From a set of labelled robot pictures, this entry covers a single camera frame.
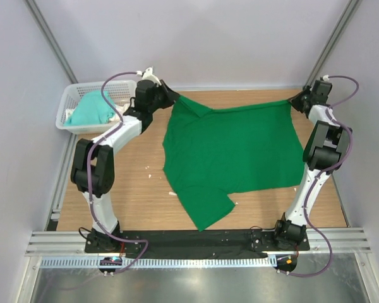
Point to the white slotted cable duct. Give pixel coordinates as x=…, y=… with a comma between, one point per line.
x=113, y=262

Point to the teal t shirt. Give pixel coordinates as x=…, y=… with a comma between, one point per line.
x=92, y=109

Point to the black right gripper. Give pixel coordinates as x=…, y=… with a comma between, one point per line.
x=294, y=100

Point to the green t shirt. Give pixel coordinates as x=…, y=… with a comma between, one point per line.
x=213, y=153

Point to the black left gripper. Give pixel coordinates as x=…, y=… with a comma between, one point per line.
x=170, y=95

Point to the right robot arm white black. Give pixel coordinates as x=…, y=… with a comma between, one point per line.
x=328, y=147

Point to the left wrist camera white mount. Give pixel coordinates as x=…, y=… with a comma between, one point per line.
x=148, y=74

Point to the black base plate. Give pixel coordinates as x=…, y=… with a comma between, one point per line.
x=192, y=244

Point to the aluminium frame rail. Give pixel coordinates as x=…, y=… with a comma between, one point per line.
x=337, y=239

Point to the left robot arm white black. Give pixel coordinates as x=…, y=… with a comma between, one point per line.
x=93, y=169

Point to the white plastic basket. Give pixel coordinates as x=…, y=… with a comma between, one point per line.
x=116, y=93

